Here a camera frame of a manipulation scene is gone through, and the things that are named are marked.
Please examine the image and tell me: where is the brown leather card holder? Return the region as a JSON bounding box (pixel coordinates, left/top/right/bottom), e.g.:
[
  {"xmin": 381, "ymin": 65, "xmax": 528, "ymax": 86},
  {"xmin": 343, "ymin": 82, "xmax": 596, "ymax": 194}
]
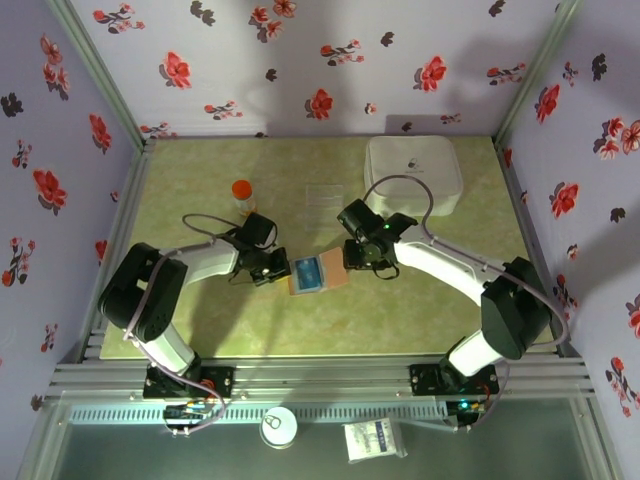
[{"xmin": 288, "ymin": 248, "xmax": 350, "ymax": 297}]

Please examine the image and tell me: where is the aluminium corner post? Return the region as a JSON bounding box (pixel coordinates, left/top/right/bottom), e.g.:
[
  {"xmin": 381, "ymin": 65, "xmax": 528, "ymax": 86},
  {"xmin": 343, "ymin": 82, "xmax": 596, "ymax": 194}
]
[
  {"xmin": 493, "ymin": 0, "xmax": 585, "ymax": 146},
  {"xmin": 47, "ymin": 0, "xmax": 157, "ymax": 151}
]

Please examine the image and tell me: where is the slotted grey cable duct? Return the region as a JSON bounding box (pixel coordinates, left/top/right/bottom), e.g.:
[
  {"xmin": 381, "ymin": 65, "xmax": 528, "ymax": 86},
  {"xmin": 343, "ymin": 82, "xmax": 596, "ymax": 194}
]
[{"xmin": 67, "ymin": 403, "xmax": 454, "ymax": 425}]

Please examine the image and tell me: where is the white plastic packet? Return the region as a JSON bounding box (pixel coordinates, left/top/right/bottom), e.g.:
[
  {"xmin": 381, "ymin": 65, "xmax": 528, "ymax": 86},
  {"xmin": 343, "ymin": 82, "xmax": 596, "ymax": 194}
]
[{"xmin": 342, "ymin": 418, "xmax": 409, "ymax": 462}]

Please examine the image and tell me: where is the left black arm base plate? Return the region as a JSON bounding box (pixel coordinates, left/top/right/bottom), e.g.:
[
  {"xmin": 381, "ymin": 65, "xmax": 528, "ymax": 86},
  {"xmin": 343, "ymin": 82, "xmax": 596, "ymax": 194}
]
[{"xmin": 143, "ymin": 365, "xmax": 235, "ymax": 400}]

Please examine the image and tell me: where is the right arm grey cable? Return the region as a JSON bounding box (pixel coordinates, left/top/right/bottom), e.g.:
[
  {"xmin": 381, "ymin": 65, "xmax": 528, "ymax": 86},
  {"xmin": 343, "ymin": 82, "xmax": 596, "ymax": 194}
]
[{"xmin": 362, "ymin": 173, "xmax": 571, "ymax": 434}]

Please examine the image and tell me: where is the clear plastic card tray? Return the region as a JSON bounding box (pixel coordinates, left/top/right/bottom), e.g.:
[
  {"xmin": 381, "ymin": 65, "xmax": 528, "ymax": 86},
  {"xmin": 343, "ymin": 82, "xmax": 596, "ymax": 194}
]
[{"xmin": 304, "ymin": 184, "xmax": 345, "ymax": 232}]

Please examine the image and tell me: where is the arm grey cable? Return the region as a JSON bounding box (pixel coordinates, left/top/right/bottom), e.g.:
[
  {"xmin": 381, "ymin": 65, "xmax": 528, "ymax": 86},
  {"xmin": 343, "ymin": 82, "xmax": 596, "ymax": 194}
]
[
  {"xmin": 362, "ymin": 173, "xmax": 571, "ymax": 434},
  {"xmin": 122, "ymin": 213, "xmax": 241, "ymax": 436}
]

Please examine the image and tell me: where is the left arm grey cable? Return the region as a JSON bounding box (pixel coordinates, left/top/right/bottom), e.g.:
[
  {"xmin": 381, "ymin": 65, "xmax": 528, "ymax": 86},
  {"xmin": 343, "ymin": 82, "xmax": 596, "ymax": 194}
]
[{"xmin": 122, "ymin": 213, "xmax": 241, "ymax": 436}]

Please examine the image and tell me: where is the small circuit board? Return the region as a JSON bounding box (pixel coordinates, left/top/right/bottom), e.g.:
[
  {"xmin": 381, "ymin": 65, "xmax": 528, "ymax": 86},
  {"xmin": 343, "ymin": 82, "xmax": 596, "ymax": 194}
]
[
  {"xmin": 447, "ymin": 398, "xmax": 487, "ymax": 432},
  {"xmin": 164, "ymin": 399, "xmax": 214, "ymax": 435}
]

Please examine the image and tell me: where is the orange pill bottle red cap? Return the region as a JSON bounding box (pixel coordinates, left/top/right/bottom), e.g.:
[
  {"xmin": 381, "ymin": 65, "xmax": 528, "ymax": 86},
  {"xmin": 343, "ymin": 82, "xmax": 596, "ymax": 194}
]
[{"xmin": 231, "ymin": 179, "xmax": 259, "ymax": 218}]

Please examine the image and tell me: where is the white tin can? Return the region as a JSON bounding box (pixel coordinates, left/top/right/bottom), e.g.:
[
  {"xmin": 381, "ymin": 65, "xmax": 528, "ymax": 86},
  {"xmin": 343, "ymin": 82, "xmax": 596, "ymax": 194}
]
[{"xmin": 258, "ymin": 406, "xmax": 300, "ymax": 448}]

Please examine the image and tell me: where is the white zip pouch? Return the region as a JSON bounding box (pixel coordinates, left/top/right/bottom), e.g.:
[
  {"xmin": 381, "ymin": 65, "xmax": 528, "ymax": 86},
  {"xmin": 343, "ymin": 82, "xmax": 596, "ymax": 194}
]
[{"xmin": 363, "ymin": 134, "xmax": 465, "ymax": 219}]

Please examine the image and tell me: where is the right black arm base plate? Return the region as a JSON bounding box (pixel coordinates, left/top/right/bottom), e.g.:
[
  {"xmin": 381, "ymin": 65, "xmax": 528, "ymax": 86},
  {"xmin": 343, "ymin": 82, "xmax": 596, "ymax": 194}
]
[{"xmin": 409, "ymin": 363, "xmax": 500, "ymax": 396}]

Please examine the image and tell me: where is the aluminium side rail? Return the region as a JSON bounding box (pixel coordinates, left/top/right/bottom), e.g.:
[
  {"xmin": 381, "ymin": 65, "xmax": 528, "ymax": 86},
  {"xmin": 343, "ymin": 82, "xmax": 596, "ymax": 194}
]
[
  {"xmin": 59, "ymin": 138, "xmax": 157, "ymax": 364},
  {"xmin": 492, "ymin": 137, "xmax": 584, "ymax": 359}
]

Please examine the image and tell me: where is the aluminium front frame rail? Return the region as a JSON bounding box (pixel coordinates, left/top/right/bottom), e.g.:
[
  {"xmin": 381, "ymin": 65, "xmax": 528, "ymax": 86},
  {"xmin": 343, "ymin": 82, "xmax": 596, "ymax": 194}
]
[{"xmin": 43, "ymin": 355, "xmax": 597, "ymax": 401}]

